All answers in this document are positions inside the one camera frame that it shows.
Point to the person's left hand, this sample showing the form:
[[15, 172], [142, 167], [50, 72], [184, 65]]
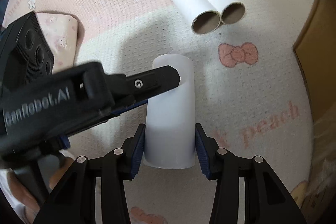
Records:
[[56, 176]]

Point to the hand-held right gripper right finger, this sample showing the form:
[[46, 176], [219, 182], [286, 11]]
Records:
[[202, 153]]

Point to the pink cream printed blanket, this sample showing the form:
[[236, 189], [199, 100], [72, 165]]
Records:
[[126, 16]]

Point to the pale printed pillow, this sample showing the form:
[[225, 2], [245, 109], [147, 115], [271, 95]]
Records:
[[63, 35]]

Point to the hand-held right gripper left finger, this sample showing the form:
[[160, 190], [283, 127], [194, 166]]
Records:
[[137, 150]]

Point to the brown cardboard box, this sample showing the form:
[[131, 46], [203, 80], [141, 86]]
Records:
[[315, 69]]

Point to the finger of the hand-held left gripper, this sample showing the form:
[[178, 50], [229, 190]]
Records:
[[155, 79], [128, 106]]

